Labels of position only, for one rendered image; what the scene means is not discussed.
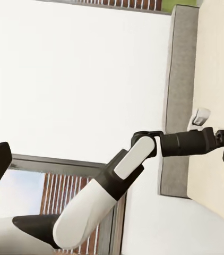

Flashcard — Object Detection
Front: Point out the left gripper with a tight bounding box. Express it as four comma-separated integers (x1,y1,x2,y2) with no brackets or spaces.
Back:
177,126,224,156

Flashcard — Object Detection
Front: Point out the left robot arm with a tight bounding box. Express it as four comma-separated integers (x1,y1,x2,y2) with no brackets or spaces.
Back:
0,107,224,255

